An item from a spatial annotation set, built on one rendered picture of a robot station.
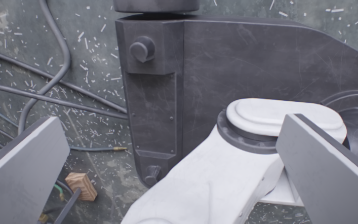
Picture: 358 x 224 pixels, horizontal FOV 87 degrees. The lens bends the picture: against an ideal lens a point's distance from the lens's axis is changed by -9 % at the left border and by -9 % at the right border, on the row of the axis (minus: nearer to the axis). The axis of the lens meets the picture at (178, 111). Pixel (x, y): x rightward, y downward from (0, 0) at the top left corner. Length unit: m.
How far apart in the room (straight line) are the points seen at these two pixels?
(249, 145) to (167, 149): 0.29
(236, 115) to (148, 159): 0.31
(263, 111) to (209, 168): 0.14
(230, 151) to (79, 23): 0.60
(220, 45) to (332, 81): 0.26
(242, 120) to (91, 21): 0.55
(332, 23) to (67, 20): 0.78
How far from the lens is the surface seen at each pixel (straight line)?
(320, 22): 0.67
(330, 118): 0.42
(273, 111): 0.38
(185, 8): 0.45
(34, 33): 0.88
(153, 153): 0.59
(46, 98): 0.75
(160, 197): 0.25
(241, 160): 0.33
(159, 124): 0.53
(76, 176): 1.16
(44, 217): 1.12
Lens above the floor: 0.61
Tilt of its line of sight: 58 degrees down
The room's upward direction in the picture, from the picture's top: 161 degrees counter-clockwise
